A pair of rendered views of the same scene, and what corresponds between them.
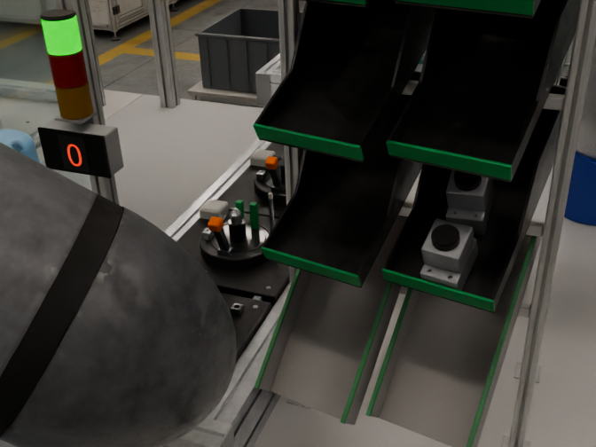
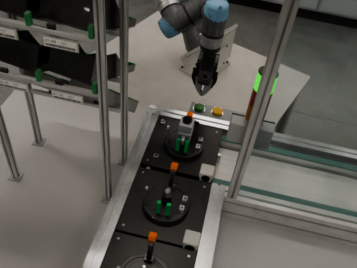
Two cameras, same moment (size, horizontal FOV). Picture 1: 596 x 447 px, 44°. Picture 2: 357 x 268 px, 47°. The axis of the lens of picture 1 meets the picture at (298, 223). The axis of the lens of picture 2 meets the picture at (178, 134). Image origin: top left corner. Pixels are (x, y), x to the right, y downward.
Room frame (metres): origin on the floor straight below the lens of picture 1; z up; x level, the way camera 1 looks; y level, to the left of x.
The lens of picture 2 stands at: (1.83, -0.06, 1.99)
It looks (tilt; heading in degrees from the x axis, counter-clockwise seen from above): 45 degrees down; 166
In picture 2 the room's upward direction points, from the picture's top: 8 degrees clockwise
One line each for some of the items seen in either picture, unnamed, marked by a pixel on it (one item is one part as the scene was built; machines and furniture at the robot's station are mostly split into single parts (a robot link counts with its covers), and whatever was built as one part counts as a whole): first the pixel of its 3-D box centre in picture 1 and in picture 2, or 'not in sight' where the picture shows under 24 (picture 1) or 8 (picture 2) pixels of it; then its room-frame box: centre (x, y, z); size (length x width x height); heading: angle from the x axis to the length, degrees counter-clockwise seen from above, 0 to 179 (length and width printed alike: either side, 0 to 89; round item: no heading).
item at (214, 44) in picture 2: not in sight; (210, 39); (0.69, 0.30, 1.26); 0.08 x 0.08 x 0.05
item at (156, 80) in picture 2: not in sight; (192, 75); (0.35, 0.35, 0.84); 0.90 x 0.70 x 0.03; 47
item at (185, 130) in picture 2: not in sight; (185, 128); (0.91, 0.20, 1.06); 0.08 x 0.04 x 0.07; 158
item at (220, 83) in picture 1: (286, 51); not in sight; (3.03, 0.02, 0.73); 0.62 x 0.42 x 0.23; 68
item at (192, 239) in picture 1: (237, 227); (167, 197); (1.14, 0.11, 1.01); 0.24 x 0.24 x 0.13; 68
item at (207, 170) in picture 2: not in sight; (206, 173); (1.03, 0.26, 0.97); 0.05 x 0.05 x 0.04; 68
